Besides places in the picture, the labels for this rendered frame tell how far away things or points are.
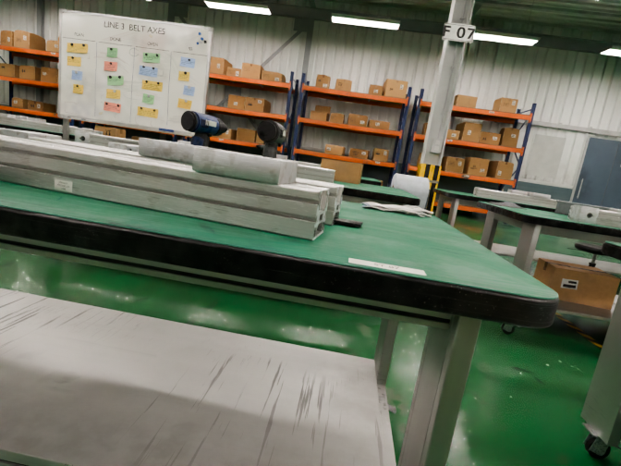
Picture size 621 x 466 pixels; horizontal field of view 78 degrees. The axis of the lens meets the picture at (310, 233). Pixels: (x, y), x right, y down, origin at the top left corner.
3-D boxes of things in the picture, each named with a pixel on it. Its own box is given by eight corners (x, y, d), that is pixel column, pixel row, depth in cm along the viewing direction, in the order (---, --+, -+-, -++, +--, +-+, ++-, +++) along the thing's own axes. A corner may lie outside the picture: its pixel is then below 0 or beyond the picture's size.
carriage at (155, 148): (137, 165, 90) (139, 137, 89) (164, 166, 101) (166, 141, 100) (198, 177, 87) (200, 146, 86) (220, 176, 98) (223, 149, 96)
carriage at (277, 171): (189, 186, 67) (193, 146, 66) (218, 183, 78) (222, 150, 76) (276, 201, 64) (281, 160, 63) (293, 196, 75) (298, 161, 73)
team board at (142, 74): (40, 213, 379) (42, -1, 342) (76, 207, 428) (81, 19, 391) (185, 238, 366) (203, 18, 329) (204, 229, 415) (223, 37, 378)
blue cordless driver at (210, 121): (172, 184, 114) (177, 108, 110) (213, 184, 132) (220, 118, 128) (191, 188, 111) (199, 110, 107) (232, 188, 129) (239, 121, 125)
